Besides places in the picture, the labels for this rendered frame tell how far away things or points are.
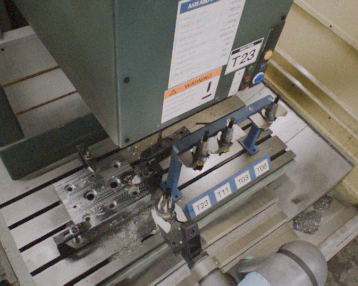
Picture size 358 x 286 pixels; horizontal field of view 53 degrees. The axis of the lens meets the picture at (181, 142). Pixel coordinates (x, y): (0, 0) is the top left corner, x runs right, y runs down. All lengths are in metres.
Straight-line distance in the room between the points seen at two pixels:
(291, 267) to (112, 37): 0.57
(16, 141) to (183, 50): 1.16
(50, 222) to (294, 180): 1.13
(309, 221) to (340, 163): 0.32
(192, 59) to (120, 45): 0.19
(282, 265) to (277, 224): 0.95
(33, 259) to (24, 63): 0.69
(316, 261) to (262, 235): 0.87
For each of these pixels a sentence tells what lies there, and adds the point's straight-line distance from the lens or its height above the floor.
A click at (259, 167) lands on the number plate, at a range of 1.60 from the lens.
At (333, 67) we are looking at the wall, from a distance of 1.76.
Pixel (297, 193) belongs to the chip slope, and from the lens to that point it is 1.85.
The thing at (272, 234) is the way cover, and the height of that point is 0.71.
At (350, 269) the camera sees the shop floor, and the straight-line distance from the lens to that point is 2.69.
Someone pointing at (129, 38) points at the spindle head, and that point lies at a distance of 0.60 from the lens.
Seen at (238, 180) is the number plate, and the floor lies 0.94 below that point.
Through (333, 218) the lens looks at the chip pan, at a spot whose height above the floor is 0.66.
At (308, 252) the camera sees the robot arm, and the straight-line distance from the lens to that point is 0.85.
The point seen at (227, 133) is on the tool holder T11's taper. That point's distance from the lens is 1.24.
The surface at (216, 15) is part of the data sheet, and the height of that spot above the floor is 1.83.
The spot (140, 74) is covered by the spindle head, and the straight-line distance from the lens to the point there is 0.67.
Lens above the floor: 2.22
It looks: 54 degrees down
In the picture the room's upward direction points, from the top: 11 degrees clockwise
